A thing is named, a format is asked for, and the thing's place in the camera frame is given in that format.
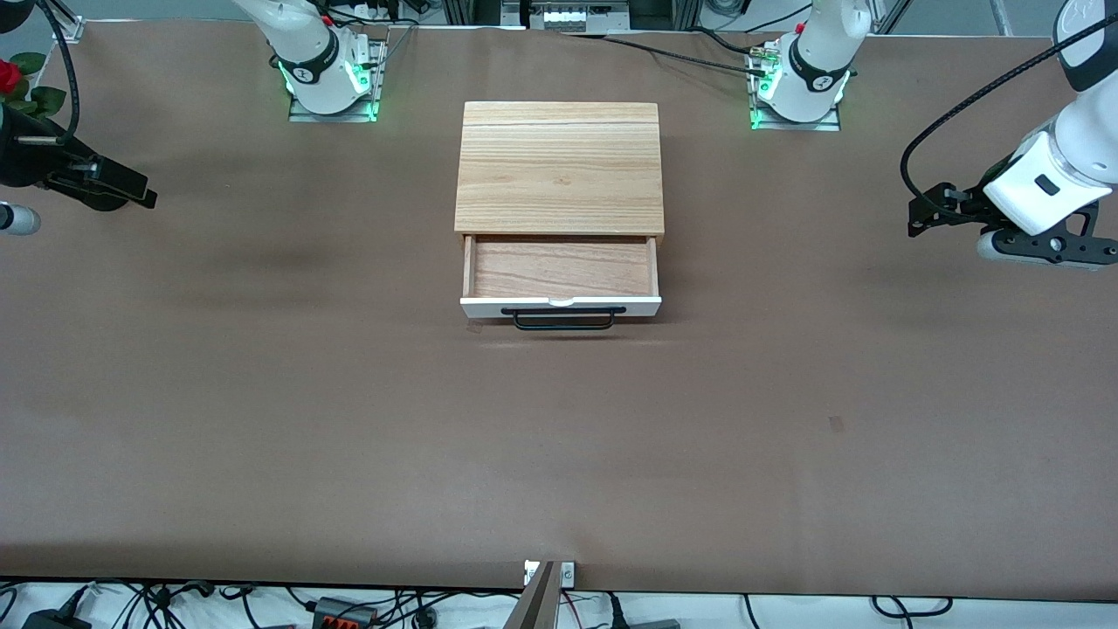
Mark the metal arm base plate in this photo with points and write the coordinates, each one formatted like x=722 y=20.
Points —
x=371 y=74
x=795 y=126

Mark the small metal post bracket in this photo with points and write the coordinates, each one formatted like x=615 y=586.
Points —
x=568 y=574

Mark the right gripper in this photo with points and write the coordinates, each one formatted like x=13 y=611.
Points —
x=24 y=159

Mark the red rose with leaves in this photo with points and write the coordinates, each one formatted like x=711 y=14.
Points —
x=9 y=77

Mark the black box with orange connectors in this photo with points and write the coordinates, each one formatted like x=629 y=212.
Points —
x=345 y=613

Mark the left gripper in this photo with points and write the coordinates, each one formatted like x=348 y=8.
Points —
x=968 y=203

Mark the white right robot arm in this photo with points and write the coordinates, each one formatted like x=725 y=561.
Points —
x=306 y=44

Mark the white power strip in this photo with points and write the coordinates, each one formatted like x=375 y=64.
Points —
x=563 y=17

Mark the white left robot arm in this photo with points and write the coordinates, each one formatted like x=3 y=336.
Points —
x=817 y=61

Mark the metal table corner bracket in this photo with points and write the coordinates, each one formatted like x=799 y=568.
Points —
x=70 y=31

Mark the light wooden drawer cabinet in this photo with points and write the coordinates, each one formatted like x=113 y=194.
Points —
x=559 y=170

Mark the brown wooden post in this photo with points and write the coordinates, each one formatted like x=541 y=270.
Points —
x=534 y=607

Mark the brown table cover sheet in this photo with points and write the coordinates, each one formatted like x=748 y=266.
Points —
x=559 y=437

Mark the black power adapter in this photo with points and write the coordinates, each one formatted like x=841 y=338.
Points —
x=52 y=621

